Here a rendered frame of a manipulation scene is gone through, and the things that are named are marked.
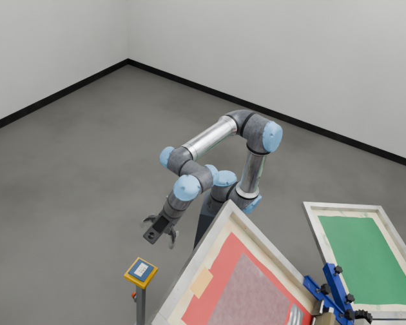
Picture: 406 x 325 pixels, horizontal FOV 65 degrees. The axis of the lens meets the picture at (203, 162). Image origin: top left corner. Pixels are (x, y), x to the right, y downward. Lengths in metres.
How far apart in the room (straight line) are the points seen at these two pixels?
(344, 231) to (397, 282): 0.40
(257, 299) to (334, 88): 3.79
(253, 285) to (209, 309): 0.24
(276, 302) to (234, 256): 0.26
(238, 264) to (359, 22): 3.69
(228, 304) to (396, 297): 1.19
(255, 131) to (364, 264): 1.22
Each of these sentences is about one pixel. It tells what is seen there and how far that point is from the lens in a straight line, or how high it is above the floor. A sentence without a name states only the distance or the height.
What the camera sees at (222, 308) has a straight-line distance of 1.23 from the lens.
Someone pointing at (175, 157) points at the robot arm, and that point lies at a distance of 1.12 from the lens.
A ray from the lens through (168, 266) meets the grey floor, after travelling 2.94.
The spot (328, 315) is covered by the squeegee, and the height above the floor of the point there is 1.29.
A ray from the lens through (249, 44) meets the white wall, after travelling 4.87.
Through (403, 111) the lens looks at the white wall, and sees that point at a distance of 4.87.
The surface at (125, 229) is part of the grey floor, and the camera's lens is 3.17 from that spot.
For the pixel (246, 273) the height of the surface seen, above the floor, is 1.40.
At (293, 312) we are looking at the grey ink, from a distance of 1.48.
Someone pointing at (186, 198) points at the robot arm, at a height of 1.79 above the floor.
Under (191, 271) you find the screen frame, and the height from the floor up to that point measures 1.55.
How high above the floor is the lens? 2.51
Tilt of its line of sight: 40 degrees down
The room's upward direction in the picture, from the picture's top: 10 degrees clockwise
